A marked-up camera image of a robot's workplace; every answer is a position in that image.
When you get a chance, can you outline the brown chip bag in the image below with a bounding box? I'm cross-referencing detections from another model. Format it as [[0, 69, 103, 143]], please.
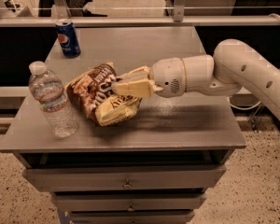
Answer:
[[65, 63, 142, 126]]

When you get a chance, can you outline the grey drawer cabinet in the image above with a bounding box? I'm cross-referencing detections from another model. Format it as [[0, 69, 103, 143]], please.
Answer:
[[0, 26, 247, 224]]

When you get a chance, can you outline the blue pepsi can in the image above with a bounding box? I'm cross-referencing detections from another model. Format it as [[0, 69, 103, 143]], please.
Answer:
[[56, 19, 80, 58]]

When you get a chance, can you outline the bottom grey drawer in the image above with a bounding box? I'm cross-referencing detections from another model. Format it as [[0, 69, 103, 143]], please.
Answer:
[[70, 211, 194, 224]]

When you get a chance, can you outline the top grey drawer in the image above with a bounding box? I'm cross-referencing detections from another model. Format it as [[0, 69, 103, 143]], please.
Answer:
[[22, 165, 226, 192]]

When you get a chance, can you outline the clear plastic water bottle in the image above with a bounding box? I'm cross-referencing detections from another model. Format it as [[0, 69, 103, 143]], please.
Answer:
[[29, 61, 78, 138]]

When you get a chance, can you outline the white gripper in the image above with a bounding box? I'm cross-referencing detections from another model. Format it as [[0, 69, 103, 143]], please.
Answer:
[[111, 58, 186, 98]]

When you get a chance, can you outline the grey drawer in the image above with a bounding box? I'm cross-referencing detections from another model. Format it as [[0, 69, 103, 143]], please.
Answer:
[[22, 165, 226, 192], [70, 211, 194, 224], [52, 193, 206, 212]]

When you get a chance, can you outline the middle grey drawer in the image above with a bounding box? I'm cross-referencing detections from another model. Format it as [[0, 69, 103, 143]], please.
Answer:
[[52, 193, 206, 212]]

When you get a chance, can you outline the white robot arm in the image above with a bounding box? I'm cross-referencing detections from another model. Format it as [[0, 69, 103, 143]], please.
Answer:
[[112, 39, 280, 121]]

